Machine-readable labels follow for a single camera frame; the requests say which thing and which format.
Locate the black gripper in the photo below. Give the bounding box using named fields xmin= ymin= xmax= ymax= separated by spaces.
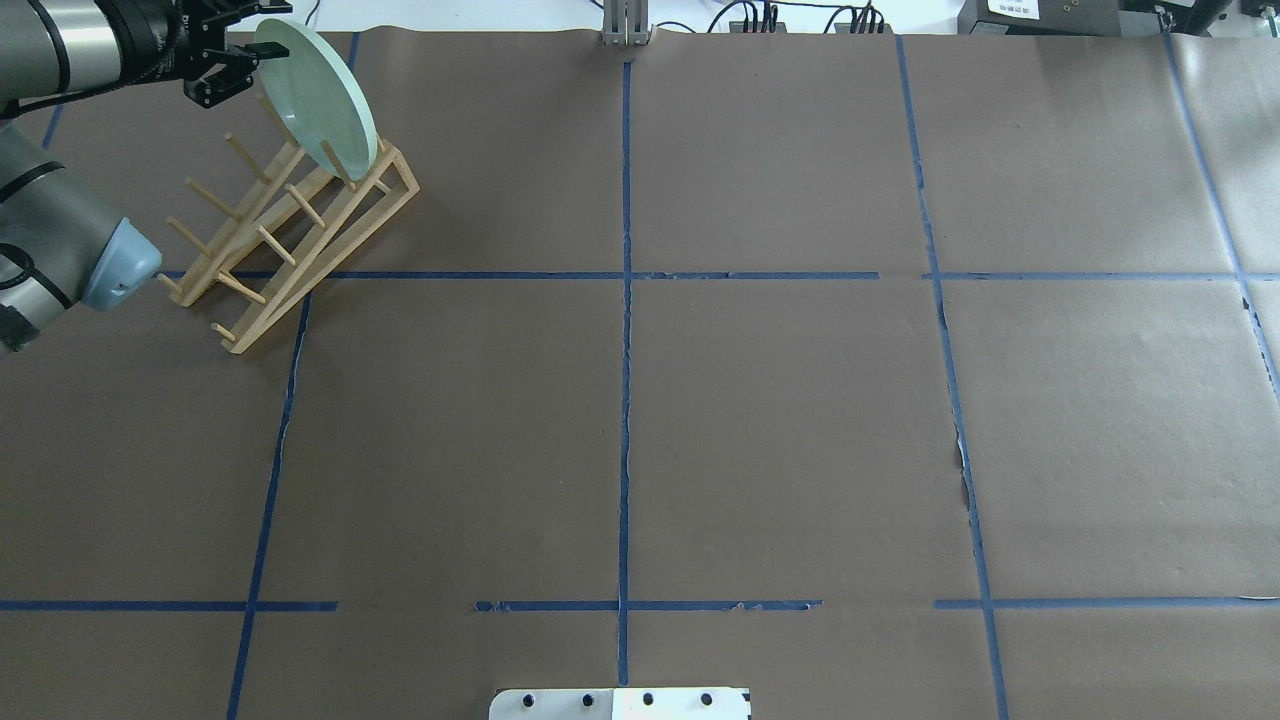
xmin=174 ymin=0 xmax=294 ymax=109

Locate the pale green round plate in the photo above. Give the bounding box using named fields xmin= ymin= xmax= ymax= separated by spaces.
xmin=253 ymin=18 xmax=378 ymax=181

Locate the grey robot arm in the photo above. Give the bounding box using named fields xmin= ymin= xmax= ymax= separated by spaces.
xmin=1 ymin=1 xmax=293 ymax=355

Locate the wooden plate drying rack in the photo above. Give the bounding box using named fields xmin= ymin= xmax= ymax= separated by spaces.
xmin=157 ymin=136 xmax=420 ymax=354

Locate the black usb hub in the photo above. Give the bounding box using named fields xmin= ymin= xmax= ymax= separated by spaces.
xmin=727 ymin=5 xmax=787 ymax=35

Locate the grey metal bracket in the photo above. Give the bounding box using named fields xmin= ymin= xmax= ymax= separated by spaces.
xmin=594 ymin=0 xmax=653 ymax=47

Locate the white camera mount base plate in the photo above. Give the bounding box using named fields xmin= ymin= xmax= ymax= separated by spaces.
xmin=488 ymin=685 xmax=753 ymax=719

